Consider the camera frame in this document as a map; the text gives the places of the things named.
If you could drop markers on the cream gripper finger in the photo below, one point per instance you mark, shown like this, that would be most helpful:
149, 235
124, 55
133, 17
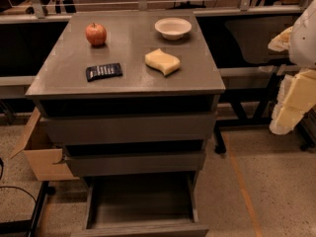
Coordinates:
296, 97
281, 41

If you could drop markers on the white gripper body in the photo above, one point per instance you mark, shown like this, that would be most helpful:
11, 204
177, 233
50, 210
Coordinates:
304, 39

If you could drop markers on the dark blue rxbar wrapper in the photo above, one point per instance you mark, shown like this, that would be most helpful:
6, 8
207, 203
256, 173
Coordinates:
103, 71

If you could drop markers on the grey top drawer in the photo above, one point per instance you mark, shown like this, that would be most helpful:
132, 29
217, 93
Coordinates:
76, 131

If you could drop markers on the grey drawer cabinet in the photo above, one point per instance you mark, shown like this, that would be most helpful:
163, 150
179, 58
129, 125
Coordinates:
61, 90

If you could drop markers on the grey open bottom drawer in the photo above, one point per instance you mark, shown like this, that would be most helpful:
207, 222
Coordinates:
144, 205

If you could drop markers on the grey middle drawer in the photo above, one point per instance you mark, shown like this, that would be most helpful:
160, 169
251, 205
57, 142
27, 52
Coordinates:
124, 164

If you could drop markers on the black table with legs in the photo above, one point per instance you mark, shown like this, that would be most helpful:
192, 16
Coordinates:
251, 73

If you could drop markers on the white bowl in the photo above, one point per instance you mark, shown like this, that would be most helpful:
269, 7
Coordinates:
173, 28

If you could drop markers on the yellow sponge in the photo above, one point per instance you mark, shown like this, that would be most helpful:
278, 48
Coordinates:
162, 61

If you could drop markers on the red apple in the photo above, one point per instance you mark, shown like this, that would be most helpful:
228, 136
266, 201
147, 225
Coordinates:
96, 34

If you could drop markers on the brown cardboard box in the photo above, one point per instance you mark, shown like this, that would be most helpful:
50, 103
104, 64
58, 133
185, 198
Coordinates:
44, 159

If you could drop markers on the metal railing frame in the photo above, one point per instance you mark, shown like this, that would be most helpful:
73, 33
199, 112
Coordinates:
141, 2

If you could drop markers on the black metal frame base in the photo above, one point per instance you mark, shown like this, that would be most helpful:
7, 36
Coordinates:
21, 209

